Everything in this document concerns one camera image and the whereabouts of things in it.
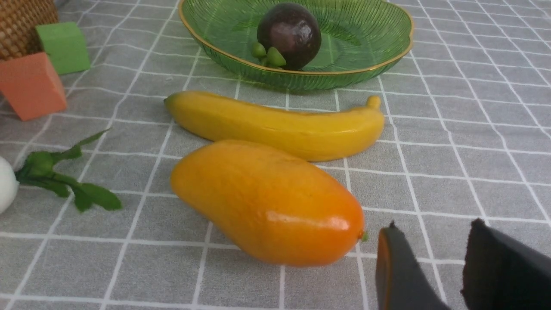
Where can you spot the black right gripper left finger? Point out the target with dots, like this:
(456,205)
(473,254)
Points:
(400,281)

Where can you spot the orange foam cube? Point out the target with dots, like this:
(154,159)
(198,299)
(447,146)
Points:
(32,86)

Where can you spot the grey checkered tablecloth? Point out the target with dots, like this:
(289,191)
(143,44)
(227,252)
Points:
(466,136)

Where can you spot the dark purple mangosteen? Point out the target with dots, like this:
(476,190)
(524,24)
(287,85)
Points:
(288,37)

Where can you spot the white radish with leaves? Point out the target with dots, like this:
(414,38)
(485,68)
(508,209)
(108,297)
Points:
(38,170)

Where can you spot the green glass leaf plate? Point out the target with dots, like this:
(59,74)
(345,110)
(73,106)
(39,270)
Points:
(360,40)

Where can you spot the green foam cube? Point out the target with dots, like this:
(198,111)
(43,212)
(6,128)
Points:
(66,47)

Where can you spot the orange mango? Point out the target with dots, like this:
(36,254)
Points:
(274,206)

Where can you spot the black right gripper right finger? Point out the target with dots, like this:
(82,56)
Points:
(502,273)

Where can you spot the yellow banana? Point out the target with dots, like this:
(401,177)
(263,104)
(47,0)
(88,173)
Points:
(312,136)

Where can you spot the woven rattan basket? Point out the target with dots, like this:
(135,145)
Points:
(18,20)

